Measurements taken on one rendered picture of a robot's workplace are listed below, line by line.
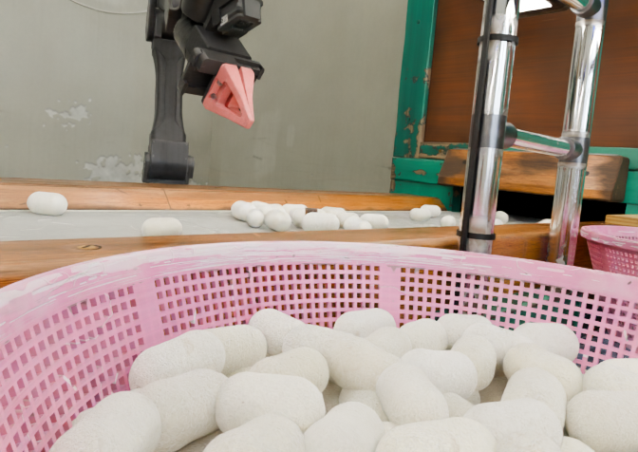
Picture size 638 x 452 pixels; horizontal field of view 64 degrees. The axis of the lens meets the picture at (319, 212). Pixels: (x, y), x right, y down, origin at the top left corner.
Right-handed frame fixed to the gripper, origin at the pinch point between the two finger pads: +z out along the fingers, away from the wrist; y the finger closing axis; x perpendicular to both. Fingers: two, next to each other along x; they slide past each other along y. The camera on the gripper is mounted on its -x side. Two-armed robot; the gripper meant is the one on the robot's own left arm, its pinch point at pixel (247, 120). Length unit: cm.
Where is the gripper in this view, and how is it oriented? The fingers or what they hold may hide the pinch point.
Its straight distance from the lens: 64.8
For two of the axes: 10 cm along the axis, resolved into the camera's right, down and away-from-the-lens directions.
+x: -5.0, 6.8, 5.4
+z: 4.6, 7.4, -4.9
